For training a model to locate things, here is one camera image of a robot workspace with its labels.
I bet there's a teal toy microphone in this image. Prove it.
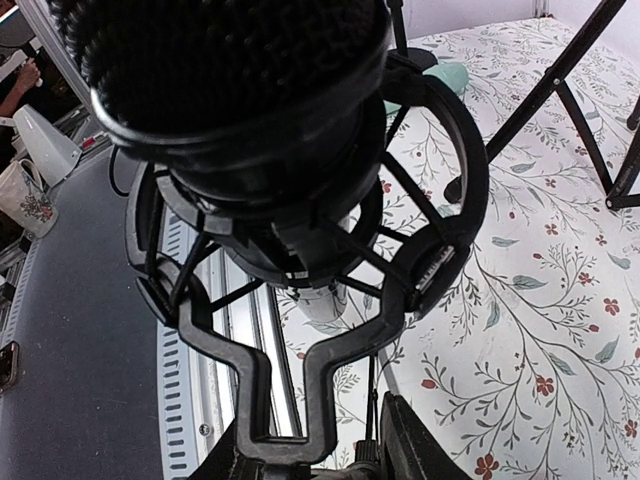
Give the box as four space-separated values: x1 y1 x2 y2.
423 62 470 96

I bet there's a floral white mug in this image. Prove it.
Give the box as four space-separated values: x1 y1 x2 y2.
1 158 59 238

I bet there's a white translucent container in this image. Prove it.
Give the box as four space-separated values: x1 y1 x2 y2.
13 105 81 187

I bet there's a black tripod shock-mount stand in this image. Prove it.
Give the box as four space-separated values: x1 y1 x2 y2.
102 44 489 479

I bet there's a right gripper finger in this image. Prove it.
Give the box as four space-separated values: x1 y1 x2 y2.
378 390 531 480

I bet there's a black round-base mic stand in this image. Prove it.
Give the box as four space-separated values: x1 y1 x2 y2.
388 47 438 74

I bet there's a black microphone orange end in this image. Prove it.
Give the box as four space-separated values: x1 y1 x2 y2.
48 1 389 326

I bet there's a black smartphone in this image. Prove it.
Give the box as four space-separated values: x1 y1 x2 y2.
0 341 20 392

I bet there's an aluminium front rail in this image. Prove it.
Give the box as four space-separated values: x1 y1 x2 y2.
158 212 312 479

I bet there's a black tripod music stand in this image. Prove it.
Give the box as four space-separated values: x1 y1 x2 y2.
384 0 640 211

